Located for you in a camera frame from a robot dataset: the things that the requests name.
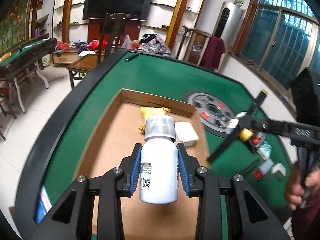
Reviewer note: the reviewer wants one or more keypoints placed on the black marker yellow cap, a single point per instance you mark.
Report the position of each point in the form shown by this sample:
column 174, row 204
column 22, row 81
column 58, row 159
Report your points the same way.
column 253, row 109

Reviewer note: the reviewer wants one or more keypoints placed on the white bottle green label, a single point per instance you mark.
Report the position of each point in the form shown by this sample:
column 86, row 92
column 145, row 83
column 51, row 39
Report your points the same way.
column 234, row 122

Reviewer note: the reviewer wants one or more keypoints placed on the white standing air conditioner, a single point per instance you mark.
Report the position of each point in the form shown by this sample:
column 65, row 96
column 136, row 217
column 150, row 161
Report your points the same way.
column 227, row 23

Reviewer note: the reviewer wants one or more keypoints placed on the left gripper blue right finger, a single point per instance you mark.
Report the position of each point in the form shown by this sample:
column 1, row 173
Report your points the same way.
column 188, row 165

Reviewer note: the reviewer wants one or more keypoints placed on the small white box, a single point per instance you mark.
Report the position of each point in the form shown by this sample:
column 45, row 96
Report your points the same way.
column 278, row 171

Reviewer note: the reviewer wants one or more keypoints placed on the green mahjong table background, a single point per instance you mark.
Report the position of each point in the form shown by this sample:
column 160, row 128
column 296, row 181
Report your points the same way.
column 24, row 57

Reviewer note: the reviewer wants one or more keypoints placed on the person's right hand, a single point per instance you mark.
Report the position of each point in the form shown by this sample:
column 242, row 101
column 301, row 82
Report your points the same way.
column 294, row 191

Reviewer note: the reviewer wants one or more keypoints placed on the white power adapter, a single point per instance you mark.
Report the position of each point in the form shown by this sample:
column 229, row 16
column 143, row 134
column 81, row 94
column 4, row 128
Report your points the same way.
column 186, row 134

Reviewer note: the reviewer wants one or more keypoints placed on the dark wooden chair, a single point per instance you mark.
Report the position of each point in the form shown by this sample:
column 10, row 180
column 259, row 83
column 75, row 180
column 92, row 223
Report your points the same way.
column 114, row 26

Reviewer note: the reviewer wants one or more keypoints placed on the light blue tissue pack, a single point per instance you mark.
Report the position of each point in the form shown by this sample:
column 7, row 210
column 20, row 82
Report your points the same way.
column 264, row 150

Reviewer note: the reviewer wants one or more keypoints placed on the window with wooden frame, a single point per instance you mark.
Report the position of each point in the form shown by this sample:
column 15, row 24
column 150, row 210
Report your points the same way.
column 278, row 39

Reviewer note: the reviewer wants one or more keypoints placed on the black flat television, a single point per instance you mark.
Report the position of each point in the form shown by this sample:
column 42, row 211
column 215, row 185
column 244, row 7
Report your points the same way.
column 134, row 9

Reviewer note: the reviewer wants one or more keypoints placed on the round grey table control panel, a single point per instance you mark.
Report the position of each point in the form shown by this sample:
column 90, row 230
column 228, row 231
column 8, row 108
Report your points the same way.
column 214, row 113

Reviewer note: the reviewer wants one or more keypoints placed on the flower mural painting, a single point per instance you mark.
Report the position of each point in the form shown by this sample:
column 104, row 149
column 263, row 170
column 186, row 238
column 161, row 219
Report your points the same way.
column 13, row 26

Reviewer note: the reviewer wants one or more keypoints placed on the wooden chair with cloth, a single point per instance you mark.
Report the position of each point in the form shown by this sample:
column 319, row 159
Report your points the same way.
column 198, row 41

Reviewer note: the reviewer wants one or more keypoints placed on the pile of clothes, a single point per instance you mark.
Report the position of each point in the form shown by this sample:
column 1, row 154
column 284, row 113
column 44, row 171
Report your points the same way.
column 153, row 43

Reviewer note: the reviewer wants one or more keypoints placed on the person's right maroon sleeve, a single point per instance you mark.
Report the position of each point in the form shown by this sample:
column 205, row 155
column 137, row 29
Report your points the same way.
column 305, row 222

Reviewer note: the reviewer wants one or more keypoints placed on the maroon cloth on chair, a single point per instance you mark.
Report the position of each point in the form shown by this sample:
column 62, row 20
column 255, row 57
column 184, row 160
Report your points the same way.
column 212, row 54

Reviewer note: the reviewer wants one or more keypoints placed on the large white pill bottle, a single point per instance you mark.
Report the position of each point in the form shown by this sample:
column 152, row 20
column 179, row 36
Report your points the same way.
column 159, row 161

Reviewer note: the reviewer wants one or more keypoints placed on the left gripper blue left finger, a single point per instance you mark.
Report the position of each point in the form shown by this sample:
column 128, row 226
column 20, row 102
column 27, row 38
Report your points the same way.
column 129, row 177

